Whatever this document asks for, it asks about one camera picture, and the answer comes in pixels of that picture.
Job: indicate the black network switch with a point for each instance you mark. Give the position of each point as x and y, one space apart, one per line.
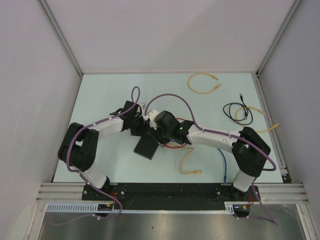
146 147

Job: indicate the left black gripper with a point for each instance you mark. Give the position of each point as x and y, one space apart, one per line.
143 129

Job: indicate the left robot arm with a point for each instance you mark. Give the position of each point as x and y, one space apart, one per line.
79 146

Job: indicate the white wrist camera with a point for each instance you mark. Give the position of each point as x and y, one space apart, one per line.
141 108
150 118

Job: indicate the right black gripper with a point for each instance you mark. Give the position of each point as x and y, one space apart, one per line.
163 141

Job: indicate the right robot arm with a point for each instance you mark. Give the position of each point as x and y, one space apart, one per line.
248 148

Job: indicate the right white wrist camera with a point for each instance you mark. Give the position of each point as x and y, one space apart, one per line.
150 118

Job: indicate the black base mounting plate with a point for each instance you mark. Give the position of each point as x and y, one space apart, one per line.
180 196

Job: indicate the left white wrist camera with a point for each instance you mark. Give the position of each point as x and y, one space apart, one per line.
141 108

